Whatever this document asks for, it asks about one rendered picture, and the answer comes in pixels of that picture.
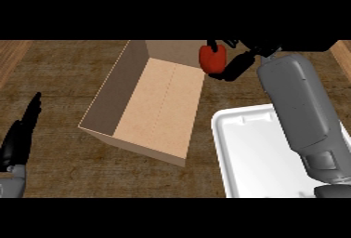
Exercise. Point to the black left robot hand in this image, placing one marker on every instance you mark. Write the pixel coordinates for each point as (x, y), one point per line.
(20, 136)

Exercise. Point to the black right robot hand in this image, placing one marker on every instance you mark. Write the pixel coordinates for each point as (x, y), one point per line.
(237, 66)

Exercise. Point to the red bell pepper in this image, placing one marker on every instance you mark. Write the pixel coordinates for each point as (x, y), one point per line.
(212, 59)

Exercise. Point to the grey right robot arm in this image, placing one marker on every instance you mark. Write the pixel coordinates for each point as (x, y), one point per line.
(300, 114)

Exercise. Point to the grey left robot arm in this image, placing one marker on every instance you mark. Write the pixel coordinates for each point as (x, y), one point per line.
(10, 182)

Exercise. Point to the open cardboard box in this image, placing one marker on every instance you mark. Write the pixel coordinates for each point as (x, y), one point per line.
(150, 102)

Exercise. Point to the white plastic tray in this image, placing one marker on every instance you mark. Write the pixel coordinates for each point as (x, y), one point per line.
(255, 155)

